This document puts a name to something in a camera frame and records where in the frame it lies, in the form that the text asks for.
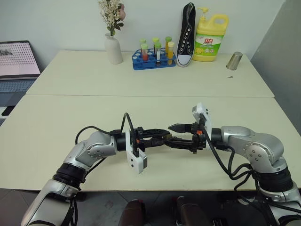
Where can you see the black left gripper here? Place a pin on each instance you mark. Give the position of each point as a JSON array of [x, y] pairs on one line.
[[140, 142]]

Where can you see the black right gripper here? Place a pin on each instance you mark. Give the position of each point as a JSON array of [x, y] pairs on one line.
[[200, 142]]

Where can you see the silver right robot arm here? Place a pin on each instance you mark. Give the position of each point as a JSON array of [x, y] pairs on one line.
[[256, 146]]

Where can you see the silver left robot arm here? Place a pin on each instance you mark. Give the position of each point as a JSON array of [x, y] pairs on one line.
[[94, 150]]

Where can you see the blue test tube rack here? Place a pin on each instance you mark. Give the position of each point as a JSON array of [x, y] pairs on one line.
[[141, 65]]

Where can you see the dark brown rounded shape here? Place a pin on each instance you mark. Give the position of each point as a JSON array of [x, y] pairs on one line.
[[132, 213], [191, 212]]

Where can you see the yellow-capped tube orange liquid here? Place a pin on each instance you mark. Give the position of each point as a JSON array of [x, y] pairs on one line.
[[170, 51]]

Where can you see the green-capped tube white label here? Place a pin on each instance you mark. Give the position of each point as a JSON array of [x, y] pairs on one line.
[[158, 53]]

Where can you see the green-capped tube red liquid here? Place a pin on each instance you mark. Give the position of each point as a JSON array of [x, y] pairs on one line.
[[144, 53]]

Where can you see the silver metal cup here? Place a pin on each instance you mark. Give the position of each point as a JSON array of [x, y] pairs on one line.
[[234, 61]]

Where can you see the black canvas sneaker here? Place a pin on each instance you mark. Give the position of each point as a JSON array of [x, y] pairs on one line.
[[187, 42]]

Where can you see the green-capped tube orange liquid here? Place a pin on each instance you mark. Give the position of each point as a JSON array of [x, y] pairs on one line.
[[168, 41]]

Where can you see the white ceramic vase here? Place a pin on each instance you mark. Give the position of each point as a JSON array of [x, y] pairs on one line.
[[114, 50]]

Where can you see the green-capped test tube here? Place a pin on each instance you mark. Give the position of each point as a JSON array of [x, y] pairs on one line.
[[156, 40], [143, 41]]

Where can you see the yellow detergent pump bottle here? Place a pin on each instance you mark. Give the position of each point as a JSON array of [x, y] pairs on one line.
[[209, 40]]

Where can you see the dried flower bunch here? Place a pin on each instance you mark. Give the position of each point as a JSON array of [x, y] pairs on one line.
[[111, 14]]

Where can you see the black flat phone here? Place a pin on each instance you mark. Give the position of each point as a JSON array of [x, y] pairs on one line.
[[8, 110]]

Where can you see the grey laptop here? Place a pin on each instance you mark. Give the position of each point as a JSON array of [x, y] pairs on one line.
[[16, 61]]

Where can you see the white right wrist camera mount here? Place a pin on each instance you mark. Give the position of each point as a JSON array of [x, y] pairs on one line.
[[208, 127]]

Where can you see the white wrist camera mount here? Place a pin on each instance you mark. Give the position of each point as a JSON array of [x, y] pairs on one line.
[[208, 127], [137, 163]]

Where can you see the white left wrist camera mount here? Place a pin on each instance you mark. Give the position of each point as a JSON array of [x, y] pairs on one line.
[[137, 163]]

